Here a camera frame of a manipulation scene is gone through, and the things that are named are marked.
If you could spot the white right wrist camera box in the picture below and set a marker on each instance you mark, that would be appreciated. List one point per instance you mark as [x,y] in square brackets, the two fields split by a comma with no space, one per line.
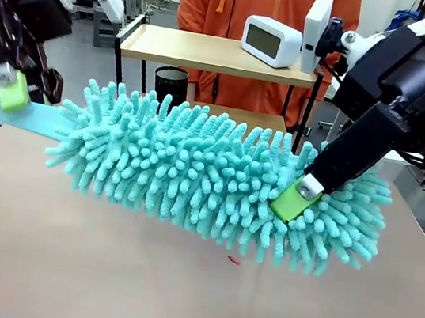
[315,34]

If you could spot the white digital clock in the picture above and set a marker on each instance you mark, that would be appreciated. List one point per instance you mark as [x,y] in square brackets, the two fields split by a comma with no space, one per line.
[272,42]

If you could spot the black cup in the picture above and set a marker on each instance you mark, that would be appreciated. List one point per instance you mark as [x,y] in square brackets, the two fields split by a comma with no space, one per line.
[170,82]

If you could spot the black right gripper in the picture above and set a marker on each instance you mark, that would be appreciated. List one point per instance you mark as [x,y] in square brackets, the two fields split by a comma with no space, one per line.
[420,82]

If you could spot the grey step stool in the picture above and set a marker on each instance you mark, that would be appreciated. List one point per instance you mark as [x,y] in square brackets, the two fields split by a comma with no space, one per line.
[104,28]

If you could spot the blue cloth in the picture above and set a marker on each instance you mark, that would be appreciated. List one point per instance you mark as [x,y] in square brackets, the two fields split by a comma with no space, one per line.
[401,19]

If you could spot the two-tier wooden shelf black frame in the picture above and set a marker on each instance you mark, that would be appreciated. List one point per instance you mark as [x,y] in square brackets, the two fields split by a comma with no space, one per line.
[196,50]

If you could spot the red paper scrap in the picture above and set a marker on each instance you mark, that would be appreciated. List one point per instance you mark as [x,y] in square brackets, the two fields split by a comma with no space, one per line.
[233,260]

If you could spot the black stand pole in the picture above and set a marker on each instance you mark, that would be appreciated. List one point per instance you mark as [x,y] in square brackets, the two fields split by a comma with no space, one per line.
[422,5]

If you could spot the teal chenille duster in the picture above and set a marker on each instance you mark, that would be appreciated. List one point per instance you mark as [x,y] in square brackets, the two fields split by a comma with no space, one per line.
[195,168]

